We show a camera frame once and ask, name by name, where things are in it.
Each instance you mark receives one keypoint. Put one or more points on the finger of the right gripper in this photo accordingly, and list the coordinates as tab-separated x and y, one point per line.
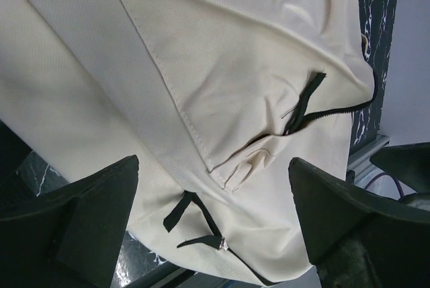
408	164

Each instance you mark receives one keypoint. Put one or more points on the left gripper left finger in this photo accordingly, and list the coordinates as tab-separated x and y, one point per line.
70	237

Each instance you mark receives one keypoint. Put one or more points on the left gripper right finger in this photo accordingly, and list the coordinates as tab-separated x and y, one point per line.
355	238

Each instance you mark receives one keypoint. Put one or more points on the beige canvas backpack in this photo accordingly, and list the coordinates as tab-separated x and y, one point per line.
214	97

